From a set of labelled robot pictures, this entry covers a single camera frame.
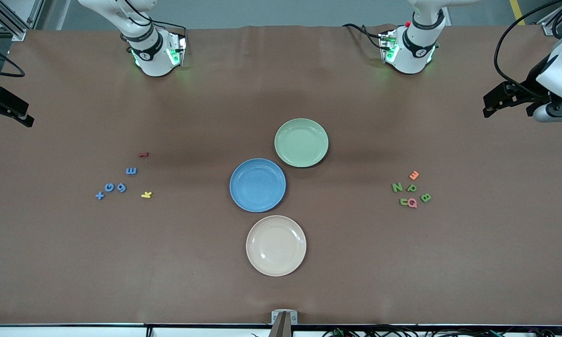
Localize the brown table cover mat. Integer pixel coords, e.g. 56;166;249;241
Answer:
0;24;562;327

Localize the green plate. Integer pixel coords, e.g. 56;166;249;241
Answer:
274;118;329;168

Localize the blue plate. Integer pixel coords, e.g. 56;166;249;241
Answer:
229;158;287;213

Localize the beige plate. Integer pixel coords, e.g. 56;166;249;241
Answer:
245;215;307;277

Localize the aluminium frame profile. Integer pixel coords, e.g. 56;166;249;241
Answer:
539;0;562;36
0;0;45;41

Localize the silver left arm base bracket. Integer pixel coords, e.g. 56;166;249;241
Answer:
379;29;400;64

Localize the black arm base cable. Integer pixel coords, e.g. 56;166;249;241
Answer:
149;19;188;39
343;22;385;50

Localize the silver right arm base bracket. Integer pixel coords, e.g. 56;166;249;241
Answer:
168;32;187;67

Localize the white table edge rail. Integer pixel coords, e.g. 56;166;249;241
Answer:
0;325;562;337

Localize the tangled black cable bundle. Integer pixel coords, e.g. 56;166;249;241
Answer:
323;322;562;337

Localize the grey metal mount bracket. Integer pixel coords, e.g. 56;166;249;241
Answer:
269;310;298;337

